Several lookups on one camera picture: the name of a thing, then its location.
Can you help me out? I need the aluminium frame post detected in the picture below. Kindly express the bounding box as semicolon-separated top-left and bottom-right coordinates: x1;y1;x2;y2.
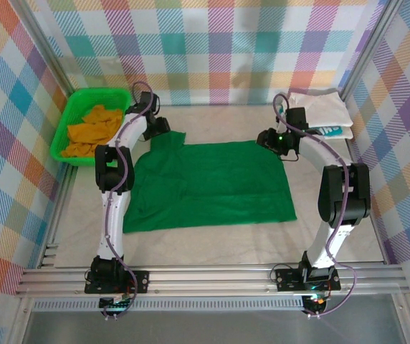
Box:
14;0;77;94
339;0;405;100

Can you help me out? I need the white t-shirt with teal print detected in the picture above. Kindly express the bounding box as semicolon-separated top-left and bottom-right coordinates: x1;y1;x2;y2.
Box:
279;105;355;141

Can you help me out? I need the green plastic basket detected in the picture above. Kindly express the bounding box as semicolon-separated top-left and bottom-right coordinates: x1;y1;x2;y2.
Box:
49;87;133;168

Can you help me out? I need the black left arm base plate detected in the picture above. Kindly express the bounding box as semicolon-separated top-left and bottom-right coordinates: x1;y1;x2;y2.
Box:
84;270;151;295

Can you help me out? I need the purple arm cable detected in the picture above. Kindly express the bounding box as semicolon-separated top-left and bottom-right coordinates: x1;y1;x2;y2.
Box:
273;92;358;318
102;81;156;320

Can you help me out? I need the grey slotted cable duct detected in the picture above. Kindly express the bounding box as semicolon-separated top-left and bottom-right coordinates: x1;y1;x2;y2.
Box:
32;300;305;312

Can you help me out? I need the left controller circuit board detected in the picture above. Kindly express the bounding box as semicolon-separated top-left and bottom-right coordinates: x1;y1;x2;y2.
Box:
99;292;136;320

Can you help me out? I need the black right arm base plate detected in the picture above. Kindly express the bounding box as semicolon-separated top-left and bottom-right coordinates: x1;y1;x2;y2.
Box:
275;267;342;292

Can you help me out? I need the right controller circuit board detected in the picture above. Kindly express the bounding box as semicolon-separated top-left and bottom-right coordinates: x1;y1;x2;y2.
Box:
303;293;330;316

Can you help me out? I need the orange t-shirt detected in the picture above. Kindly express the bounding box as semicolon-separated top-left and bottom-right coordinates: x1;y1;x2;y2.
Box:
60;103;124;158

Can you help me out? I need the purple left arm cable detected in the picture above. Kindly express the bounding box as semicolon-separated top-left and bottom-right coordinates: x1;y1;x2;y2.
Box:
102;81;156;320

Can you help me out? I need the green t-shirt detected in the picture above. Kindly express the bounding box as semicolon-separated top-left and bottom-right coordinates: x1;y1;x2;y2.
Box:
122;130;298;234

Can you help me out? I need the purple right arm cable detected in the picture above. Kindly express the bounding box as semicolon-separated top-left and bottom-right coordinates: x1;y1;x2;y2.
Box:
273;92;358;318

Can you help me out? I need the aluminium cross rail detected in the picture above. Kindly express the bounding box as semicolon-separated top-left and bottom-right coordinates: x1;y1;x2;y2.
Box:
14;263;410;298

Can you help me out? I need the controller circuit board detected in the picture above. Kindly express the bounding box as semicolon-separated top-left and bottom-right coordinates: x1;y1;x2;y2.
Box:
99;292;136;320
303;293;330;316

